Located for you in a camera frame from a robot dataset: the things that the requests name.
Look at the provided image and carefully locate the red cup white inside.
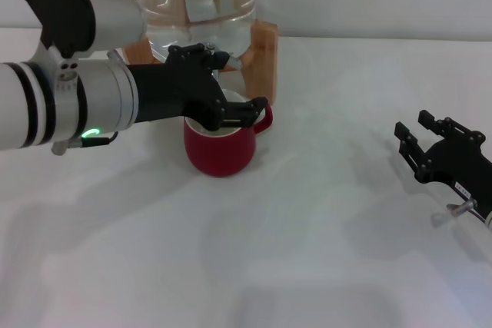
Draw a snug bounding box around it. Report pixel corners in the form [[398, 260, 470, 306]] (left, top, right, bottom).
[[182, 89, 274, 178]]

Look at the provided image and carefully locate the wooden dispenser stand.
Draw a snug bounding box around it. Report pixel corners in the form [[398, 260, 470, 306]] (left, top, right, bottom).
[[122, 19, 279, 107]]

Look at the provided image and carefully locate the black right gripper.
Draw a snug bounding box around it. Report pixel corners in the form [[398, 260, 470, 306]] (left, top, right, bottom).
[[394, 110, 492, 225]]

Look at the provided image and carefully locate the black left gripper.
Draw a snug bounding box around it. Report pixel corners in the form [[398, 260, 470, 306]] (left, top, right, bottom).
[[130, 42, 270, 131]]

